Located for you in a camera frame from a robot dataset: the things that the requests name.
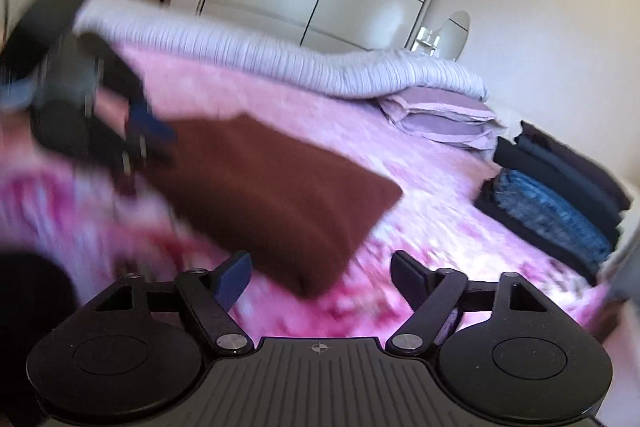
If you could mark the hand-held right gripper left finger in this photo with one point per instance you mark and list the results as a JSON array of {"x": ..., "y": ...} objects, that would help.
[{"x": 235, "y": 276}]

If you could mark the brown buttoned cardigan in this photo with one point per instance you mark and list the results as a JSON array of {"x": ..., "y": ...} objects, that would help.
[{"x": 280, "y": 207}]

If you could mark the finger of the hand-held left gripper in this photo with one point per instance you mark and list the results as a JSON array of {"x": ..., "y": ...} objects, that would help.
[
  {"x": 150, "y": 124},
  {"x": 132, "y": 157}
]

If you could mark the white striped duvet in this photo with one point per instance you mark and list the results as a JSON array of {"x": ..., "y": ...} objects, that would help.
[{"x": 250, "y": 47}]

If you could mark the purple pillow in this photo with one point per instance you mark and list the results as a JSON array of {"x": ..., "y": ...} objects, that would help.
[
  {"x": 450, "y": 132},
  {"x": 435, "y": 102}
]

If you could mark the grey cloth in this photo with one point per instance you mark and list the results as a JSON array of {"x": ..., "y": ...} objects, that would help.
[{"x": 622, "y": 267}]

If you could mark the oval mirror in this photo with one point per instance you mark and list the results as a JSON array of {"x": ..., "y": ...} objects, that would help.
[{"x": 456, "y": 34}]

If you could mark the pink floral bedspread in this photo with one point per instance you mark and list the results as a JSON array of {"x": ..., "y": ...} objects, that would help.
[{"x": 400, "y": 157}]

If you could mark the blue folded jeans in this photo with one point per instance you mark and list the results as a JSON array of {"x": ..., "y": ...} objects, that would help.
[{"x": 545, "y": 212}]

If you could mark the dark navy folded garment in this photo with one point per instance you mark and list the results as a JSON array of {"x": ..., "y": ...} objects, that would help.
[{"x": 550, "y": 172}]

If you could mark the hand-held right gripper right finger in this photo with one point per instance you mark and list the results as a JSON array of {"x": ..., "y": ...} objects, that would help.
[{"x": 407, "y": 278}]

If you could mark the black folded garment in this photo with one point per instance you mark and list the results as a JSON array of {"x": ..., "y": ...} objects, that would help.
[{"x": 575, "y": 157}]

